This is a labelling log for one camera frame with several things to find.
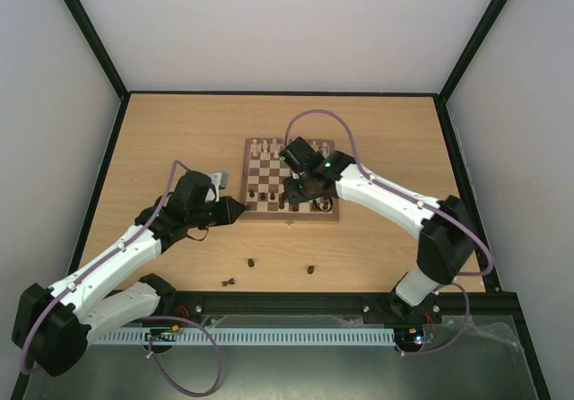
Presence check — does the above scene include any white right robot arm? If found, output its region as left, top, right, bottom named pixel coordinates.
left=279, top=149, right=474, bottom=321

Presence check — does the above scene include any black frame post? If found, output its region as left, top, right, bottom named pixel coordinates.
left=439, top=0, right=509, bottom=103
left=63, top=0, right=128, bottom=100

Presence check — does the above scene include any light blue cable duct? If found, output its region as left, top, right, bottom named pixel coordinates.
left=95, top=327, right=396, bottom=347

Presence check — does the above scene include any black frame post left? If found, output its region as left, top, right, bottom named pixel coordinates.
left=63, top=0, right=128, bottom=100

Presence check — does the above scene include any wooden chess board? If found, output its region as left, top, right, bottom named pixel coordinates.
left=240, top=137, right=340, bottom=223

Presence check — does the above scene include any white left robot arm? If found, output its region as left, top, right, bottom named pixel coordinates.
left=12, top=170, right=245, bottom=376

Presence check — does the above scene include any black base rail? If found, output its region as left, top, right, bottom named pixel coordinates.
left=175, top=291, right=524, bottom=326

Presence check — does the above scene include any black frame post right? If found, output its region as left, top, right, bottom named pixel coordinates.
left=439, top=0, right=509, bottom=103

